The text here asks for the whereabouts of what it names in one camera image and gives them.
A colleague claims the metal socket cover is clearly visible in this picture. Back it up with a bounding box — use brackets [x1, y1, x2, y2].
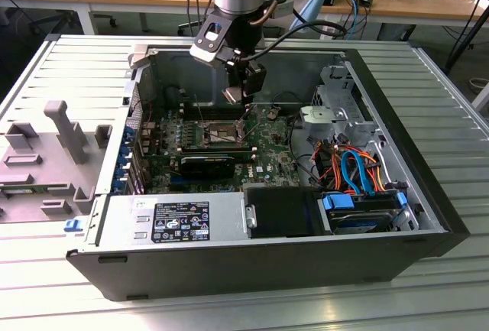
[235, 111, 251, 141]

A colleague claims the silver CPU chip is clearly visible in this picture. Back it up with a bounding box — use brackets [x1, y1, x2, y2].
[222, 85, 246, 105]

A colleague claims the green RAM stick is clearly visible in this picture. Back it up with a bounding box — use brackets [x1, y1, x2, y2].
[0, 187, 37, 196]

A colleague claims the blue data wire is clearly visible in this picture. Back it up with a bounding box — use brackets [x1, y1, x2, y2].
[339, 149, 377, 198]

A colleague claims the black and grey PC case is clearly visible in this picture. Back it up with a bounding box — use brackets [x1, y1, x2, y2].
[65, 34, 471, 302]

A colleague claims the black graphics card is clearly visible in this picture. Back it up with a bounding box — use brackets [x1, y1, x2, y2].
[179, 154, 237, 180]

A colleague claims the CPU socket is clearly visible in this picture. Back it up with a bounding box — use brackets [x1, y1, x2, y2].
[198, 116, 249, 147]

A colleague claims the silver power supply unit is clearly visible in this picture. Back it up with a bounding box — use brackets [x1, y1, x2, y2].
[93, 192, 248, 247]

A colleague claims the green motherboard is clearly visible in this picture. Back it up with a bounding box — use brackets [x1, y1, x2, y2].
[139, 103, 303, 194]

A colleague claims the thin black wire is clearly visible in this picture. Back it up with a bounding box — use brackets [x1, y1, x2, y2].
[271, 90, 309, 110]

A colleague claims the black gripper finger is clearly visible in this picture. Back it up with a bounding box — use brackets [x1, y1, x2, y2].
[225, 57, 246, 92]
[241, 61, 268, 108]

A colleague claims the small blue plastic clip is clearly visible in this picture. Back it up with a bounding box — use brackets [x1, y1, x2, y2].
[63, 218, 84, 235]

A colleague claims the thick black camera cable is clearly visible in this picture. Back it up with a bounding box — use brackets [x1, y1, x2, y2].
[232, 20, 349, 61]

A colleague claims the silver metal disk cage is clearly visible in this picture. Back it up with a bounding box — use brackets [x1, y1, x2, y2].
[300, 63, 383, 144]

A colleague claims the white furniture piece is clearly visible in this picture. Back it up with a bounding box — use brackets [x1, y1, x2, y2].
[470, 77, 489, 118]

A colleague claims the blue expansion slot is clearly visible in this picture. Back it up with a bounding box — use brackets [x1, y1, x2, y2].
[170, 176, 226, 186]

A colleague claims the orange power wire bundle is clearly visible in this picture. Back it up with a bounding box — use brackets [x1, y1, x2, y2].
[313, 143, 387, 194]

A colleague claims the blue disk carrier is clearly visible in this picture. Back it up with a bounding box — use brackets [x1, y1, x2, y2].
[322, 191, 409, 232]

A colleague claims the grey parts rack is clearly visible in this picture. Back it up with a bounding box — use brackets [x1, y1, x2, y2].
[0, 99, 115, 225]

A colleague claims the hard disk drive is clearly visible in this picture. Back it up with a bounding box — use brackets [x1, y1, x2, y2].
[326, 208, 397, 235]

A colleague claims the black stand pole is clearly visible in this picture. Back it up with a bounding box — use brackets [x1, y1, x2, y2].
[445, 0, 489, 72]

